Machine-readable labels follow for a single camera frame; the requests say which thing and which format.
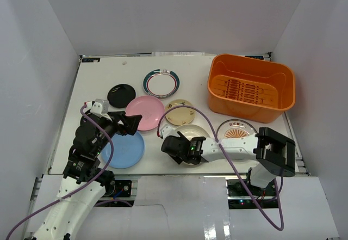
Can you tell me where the cream white plate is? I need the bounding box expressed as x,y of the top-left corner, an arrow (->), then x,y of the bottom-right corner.
173,124 -> 210,167

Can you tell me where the beige plate with characters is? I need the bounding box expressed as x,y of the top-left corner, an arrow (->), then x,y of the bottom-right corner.
165,99 -> 195,126

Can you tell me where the black plate with gold mark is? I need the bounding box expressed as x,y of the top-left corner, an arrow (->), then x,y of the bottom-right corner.
107,84 -> 136,108

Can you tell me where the pink plastic plate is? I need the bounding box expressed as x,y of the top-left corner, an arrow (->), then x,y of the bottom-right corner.
126,96 -> 165,131

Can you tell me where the blue plastic plate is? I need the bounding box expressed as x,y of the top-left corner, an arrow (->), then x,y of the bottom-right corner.
109,132 -> 145,169

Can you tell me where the orange sunburst pattern plate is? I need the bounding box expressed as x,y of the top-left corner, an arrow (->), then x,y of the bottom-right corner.
216,119 -> 257,140

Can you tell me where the green red rimmed white plate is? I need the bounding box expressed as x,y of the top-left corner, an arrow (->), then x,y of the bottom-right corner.
142,69 -> 180,99

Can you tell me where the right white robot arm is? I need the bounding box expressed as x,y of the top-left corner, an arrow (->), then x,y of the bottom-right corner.
157,126 -> 296,196

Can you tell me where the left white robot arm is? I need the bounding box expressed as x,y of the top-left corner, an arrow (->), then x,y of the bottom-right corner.
30,110 -> 142,239

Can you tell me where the orange plastic bin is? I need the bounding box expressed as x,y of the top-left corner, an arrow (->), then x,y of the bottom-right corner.
207,54 -> 295,124

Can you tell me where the left black label sticker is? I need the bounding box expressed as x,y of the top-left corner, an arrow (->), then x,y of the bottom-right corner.
81,58 -> 100,63

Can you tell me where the right blue label sticker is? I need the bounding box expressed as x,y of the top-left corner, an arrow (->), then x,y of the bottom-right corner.
245,55 -> 264,60

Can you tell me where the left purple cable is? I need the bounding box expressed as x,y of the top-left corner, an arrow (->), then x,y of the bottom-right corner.
5,102 -> 115,240

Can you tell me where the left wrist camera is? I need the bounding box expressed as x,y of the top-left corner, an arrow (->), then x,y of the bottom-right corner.
90,99 -> 109,115

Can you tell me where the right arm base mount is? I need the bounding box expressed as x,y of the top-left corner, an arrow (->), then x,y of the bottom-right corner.
226,179 -> 276,200

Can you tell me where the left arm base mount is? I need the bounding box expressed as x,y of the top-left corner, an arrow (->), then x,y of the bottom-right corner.
104,180 -> 132,198

